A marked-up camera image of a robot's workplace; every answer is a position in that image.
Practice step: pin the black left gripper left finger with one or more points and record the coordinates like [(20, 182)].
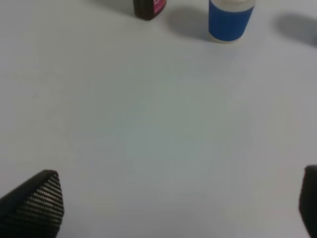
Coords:
[(34, 209)]

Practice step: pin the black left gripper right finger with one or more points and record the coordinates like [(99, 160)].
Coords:
[(308, 200)]

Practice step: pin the drink bottle with pink label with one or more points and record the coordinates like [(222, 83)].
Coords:
[(148, 9)]

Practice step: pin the blue sleeved paper cup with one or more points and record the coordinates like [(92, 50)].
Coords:
[(228, 19)]

